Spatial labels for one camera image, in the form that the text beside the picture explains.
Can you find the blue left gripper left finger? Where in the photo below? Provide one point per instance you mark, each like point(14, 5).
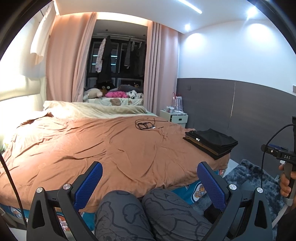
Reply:
point(85, 184)

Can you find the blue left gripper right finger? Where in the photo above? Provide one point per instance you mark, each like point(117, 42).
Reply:
point(214, 185)

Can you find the stack of folded dark clothes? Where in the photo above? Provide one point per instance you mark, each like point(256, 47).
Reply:
point(213, 143)

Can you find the hanging dark clothes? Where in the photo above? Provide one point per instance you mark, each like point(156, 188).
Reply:
point(127, 58)

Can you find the person right hand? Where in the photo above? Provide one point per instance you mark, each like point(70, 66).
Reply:
point(284, 182)

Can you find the blue patterned bed sheet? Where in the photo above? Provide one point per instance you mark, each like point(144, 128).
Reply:
point(190, 194)

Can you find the person leg patterned trousers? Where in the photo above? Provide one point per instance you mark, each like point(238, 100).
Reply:
point(120, 216)

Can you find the cream bedside cabinet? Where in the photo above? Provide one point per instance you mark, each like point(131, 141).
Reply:
point(178, 118)

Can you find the cream blanket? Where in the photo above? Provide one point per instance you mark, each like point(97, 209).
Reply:
point(79, 110)

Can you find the beige plush toy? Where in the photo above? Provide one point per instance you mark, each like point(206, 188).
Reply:
point(92, 94)

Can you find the pink cloth on bed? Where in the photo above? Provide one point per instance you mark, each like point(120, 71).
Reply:
point(116, 94)

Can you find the pink curtain right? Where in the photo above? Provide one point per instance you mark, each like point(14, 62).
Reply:
point(161, 67)

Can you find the pink curtain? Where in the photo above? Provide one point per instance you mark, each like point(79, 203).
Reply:
point(161, 67)
point(67, 54)

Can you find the white hanging shirt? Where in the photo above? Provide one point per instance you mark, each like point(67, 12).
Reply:
point(41, 37)

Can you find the pink curtain left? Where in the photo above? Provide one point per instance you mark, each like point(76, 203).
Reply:
point(67, 54)

